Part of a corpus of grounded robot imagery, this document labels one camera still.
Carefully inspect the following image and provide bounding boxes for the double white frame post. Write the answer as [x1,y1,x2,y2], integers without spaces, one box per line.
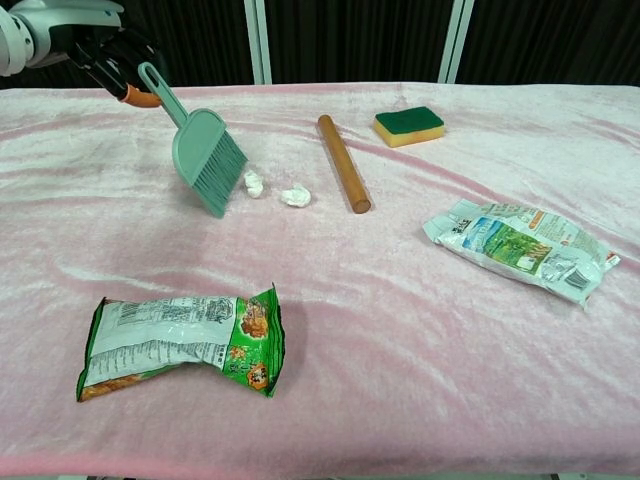
[243,0,274,85]

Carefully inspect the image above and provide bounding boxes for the white snack bag landscape print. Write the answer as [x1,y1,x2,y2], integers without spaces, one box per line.
[422,198,622,311]

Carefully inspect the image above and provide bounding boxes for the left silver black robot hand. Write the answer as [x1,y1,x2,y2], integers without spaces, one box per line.
[20,0,169,109]

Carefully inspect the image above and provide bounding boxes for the teal plastic hand broom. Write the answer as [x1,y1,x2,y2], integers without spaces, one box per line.
[137,61,250,219]

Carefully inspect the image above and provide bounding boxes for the green white snack bag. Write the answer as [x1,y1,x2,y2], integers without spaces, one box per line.
[75,282,285,403]

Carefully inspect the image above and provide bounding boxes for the green yellow sponge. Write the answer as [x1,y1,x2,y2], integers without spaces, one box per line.
[374,106,446,149]

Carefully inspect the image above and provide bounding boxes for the pink velvet tablecloth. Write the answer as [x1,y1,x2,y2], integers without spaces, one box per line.
[0,82,640,476]

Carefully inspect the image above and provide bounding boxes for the large white paper ball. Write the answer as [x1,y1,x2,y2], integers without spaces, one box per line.
[279,183,314,209]

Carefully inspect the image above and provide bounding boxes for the wooden rolling pin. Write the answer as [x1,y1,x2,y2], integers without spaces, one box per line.
[317,114,374,215]

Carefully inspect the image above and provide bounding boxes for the small round paper ball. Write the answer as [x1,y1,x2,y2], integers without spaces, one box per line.
[243,169,266,199]

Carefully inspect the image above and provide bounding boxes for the black curtain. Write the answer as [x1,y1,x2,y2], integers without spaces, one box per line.
[0,0,640,91]

